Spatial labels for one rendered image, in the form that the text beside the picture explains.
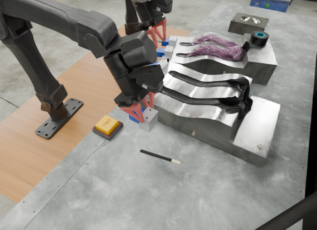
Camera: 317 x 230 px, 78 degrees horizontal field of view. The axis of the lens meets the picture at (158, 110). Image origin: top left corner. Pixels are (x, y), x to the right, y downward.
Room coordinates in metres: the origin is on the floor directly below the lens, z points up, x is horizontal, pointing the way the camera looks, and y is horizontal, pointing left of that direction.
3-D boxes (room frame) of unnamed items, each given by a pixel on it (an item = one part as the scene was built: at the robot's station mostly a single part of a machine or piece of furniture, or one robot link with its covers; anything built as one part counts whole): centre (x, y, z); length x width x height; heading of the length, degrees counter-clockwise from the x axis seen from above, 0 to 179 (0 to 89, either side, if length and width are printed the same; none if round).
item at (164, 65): (0.71, 0.03, 0.89); 0.13 x 0.05 x 0.05; 59
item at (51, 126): (0.50, 0.38, 0.84); 0.20 x 0.07 x 0.08; 156
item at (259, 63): (0.87, -0.28, 0.86); 0.50 x 0.26 x 0.11; 77
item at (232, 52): (0.87, -0.28, 0.90); 0.26 x 0.18 x 0.08; 77
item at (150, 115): (0.40, 0.07, 0.94); 0.13 x 0.05 x 0.05; 59
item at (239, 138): (0.52, -0.18, 0.87); 0.50 x 0.26 x 0.14; 60
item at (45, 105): (0.50, 0.37, 0.90); 0.09 x 0.06 x 0.06; 164
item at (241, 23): (1.23, -0.57, 0.84); 0.20 x 0.15 x 0.07; 60
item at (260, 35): (0.88, -0.48, 0.93); 0.08 x 0.08 x 0.04
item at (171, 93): (0.54, -0.17, 0.92); 0.35 x 0.16 x 0.09; 60
